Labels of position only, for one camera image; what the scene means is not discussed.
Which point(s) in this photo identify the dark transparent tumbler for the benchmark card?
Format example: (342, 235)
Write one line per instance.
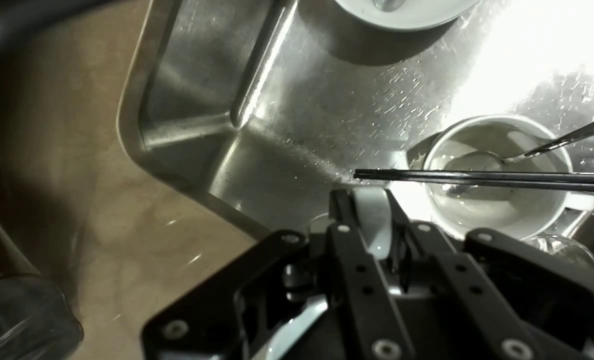
(22, 320)

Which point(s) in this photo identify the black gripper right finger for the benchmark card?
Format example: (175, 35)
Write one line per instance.
(482, 286)

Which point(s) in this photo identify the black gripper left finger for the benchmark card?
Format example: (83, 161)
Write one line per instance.
(349, 280)

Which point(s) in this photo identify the steel spoon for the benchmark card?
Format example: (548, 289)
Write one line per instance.
(576, 136)

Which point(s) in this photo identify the thin black utensil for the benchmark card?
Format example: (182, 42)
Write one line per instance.
(477, 176)

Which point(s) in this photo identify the clear drinking glass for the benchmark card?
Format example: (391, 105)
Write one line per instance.
(569, 252)

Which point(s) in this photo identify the white ceramic cup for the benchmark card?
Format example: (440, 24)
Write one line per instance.
(373, 213)

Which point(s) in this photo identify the stainless steel sink basin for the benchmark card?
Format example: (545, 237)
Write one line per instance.
(296, 100)

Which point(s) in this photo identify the white bowl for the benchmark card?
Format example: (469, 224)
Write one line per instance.
(409, 16)

